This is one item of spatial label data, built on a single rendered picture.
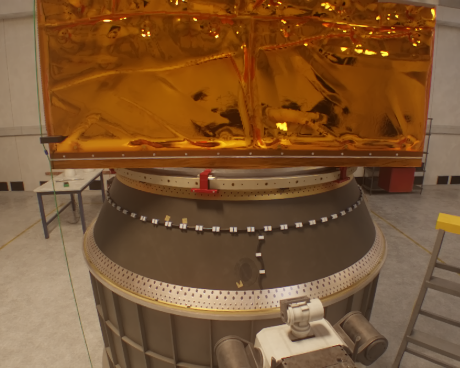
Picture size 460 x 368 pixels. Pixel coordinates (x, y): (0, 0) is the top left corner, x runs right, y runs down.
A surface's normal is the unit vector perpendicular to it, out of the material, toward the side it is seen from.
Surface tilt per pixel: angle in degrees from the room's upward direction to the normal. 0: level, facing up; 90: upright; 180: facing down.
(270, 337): 0
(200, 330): 90
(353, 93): 87
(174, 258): 62
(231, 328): 90
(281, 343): 0
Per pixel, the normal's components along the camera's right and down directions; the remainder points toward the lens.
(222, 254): -0.07, -0.22
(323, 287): 0.26, -0.55
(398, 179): 0.04, 0.25
